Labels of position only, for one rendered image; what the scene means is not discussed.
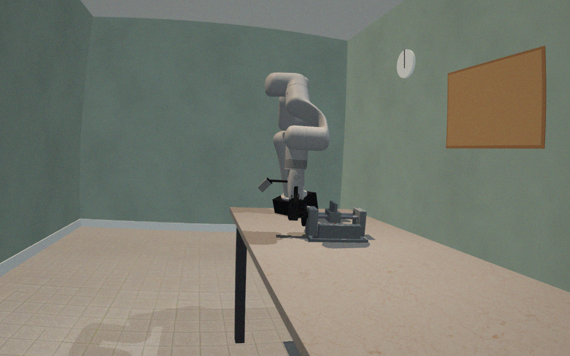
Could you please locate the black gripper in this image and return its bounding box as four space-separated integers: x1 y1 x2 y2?
285 168 307 221

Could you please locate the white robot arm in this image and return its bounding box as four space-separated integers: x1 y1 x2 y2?
258 73 330 201

